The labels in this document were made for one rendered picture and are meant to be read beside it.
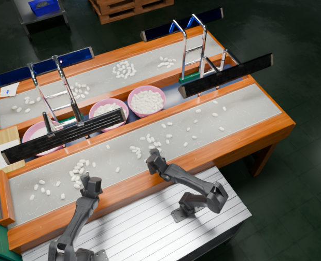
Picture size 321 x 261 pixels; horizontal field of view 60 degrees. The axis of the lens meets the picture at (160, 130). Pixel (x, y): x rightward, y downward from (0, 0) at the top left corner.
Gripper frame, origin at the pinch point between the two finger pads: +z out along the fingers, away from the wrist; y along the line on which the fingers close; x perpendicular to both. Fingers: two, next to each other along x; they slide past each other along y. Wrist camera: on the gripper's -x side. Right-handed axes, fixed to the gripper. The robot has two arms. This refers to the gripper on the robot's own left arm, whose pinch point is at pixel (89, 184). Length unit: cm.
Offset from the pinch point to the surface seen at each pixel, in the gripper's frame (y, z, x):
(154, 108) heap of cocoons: -56, 39, -18
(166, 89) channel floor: -75, 57, -25
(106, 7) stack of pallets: -87, 240, -122
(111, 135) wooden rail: -21.5, 29.7, -13.5
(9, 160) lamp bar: 30.2, 0.0, -27.7
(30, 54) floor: 21, 241, -92
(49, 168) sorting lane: 20.3, 28.2, -8.7
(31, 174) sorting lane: 30.7, 28.6, -9.0
